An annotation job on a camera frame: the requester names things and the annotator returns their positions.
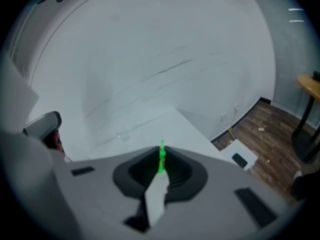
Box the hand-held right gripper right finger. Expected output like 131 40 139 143
159 146 301 240

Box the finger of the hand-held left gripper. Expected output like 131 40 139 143
22 110 63 141

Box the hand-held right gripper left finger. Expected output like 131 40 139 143
51 145 161 240

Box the green thin stick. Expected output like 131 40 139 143
157 139 168 175

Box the black smartphone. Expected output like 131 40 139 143
231 153 248 169

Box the white box with phone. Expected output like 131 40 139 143
219 138 259 172

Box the white table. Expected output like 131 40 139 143
63 106 237 167

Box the round wooden table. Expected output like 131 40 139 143
291 74 320 164

